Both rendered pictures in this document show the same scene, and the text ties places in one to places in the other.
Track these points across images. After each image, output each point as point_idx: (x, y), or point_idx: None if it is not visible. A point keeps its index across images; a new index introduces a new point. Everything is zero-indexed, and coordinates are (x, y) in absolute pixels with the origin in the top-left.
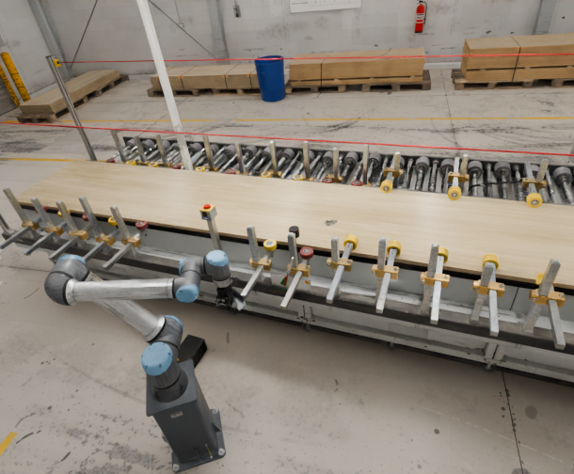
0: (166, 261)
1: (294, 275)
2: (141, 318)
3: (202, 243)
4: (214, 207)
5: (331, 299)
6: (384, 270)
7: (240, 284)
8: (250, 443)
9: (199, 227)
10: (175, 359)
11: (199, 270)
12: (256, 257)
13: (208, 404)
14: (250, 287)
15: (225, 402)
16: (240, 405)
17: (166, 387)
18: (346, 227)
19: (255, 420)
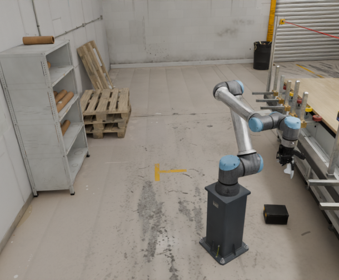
0: (307, 147)
1: None
2: (242, 139)
3: None
4: None
5: None
6: None
7: (330, 189)
8: (238, 278)
9: None
10: (236, 173)
11: (277, 121)
12: None
13: (248, 242)
14: (320, 182)
15: (255, 251)
16: (259, 261)
17: (220, 182)
18: None
19: (255, 276)
